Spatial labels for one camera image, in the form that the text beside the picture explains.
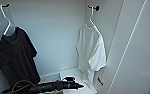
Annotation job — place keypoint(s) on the white wardrobe shelf bench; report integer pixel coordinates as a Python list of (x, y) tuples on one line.
[(86, 87)]

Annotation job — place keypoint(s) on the white wardrobe door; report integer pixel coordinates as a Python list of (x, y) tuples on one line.
[(137, 50)]

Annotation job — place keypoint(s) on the dark wardrobe fitting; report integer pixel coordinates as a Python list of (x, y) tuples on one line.
[(100, 81)]

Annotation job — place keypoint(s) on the white wardrobe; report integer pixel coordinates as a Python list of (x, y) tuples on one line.
[(57, 33)]

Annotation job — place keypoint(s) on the white shirt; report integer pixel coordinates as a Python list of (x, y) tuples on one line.
[(90, 51)]

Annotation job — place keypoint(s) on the black garment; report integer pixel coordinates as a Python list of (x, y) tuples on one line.
[(17, 56)]

